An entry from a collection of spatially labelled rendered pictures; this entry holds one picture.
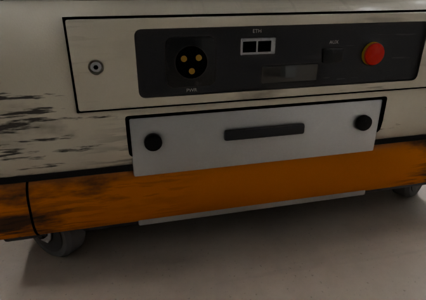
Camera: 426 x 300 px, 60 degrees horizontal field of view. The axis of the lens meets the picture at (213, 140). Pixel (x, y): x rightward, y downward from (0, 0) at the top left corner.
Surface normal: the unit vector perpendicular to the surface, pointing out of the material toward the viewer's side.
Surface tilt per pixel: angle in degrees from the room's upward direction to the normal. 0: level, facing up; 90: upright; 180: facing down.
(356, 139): 90
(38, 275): 0
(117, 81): 90
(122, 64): 90
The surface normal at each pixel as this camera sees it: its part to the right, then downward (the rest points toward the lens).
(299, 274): 0.00, -0.91
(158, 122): 0.23, 0.39
